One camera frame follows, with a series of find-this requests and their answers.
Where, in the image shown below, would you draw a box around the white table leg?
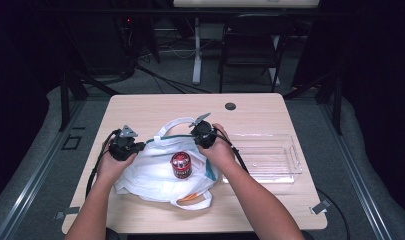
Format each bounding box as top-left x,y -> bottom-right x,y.
191,16 -> 204,85

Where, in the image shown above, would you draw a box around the white tote bag green patches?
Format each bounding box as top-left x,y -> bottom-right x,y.
113,116 -> 223,211

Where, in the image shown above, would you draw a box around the black folding chair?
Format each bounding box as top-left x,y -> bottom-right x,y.
218,13 -> 294,94

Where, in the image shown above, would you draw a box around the right hand-held gripper black cable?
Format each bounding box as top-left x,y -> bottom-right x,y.
215,128 -> 250,175

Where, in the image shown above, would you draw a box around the red metal can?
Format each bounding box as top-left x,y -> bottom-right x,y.
170,151 -> 193,180

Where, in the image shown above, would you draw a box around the aluminium floor rail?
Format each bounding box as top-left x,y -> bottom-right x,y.
0,99 -> 87,240
318,99 -> 393,240

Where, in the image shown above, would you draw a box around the person's left hand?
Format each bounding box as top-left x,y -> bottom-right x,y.
96,138 -> 138,185

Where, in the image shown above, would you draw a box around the hand-held gripper black cable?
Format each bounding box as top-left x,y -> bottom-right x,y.
215,128 -> 250,175
85,128 -> 122,200

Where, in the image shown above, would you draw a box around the thin black floor cable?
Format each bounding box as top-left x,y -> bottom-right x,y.
314,187 -> 352,240

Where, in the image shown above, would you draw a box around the grey tape piece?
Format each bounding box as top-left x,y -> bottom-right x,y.
54,206 -> 82,221
309,199 -> 332,216

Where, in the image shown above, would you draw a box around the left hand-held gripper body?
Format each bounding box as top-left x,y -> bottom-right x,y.
108,124 -> 139,162

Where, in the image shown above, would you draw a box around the left hand-held gripper black cable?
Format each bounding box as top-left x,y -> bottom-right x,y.
85,128 -> 122,200

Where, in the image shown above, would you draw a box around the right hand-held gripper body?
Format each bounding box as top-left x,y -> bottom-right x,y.
188,112 -> 218,150

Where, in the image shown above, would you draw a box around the clear plastic tray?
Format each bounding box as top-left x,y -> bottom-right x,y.
219,133 -> 304,185

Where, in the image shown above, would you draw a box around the bundle of black floor cables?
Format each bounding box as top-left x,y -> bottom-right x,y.
134,43 -> 213,95

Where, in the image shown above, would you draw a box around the person's right hand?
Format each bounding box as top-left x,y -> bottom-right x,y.
198,123 -> 237,170

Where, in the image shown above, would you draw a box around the black metal stand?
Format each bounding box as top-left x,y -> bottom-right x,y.
283,70 -> 344,136
57,70 -> 90,132

